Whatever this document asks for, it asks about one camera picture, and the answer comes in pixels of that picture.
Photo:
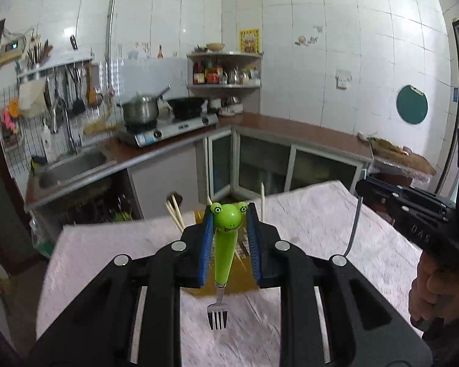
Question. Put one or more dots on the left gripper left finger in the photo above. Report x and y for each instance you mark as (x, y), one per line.
(130, 296)

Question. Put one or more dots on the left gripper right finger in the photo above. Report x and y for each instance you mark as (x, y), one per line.
(330, 314)

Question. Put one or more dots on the chopstick lone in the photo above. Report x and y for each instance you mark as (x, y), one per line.
(177, 210)

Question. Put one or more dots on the green frog handle fork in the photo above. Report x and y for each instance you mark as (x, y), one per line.
(225, 252)

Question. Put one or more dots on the steel kitchen sink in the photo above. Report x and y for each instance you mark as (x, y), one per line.
(74, 168)

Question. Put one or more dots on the kitchen counter cabinets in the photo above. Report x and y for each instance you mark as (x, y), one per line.
(229, 159)

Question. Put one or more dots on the person's right hand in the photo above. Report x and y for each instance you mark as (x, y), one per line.
(434, 292)

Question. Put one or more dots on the green round cutting board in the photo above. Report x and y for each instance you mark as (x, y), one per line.
(412, 105)

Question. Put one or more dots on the yellow perforated utensil holder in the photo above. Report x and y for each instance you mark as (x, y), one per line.
(241, 278)

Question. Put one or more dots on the gas stove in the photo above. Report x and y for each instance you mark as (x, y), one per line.
(165, 129)

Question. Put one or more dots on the steel cooking pot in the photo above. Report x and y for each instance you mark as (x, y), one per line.
(142, 108)

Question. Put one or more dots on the sink faucet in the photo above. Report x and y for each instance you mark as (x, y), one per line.
(60, 116)

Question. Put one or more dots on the black wok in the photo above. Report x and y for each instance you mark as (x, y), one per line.
(186, 108)

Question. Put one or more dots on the metal spoon black handle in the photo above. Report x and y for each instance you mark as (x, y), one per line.
(354, 226)

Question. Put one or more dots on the white wall socket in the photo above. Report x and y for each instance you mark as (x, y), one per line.
(343, 78)

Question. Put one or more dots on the corner wall shelf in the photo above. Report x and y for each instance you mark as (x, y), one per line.
(224, 70)

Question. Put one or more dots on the yellow wall poster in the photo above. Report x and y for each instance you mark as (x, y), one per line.
(250, 41)

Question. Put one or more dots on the wall utensil rack shelf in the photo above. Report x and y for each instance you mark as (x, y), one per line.
(57, 60)

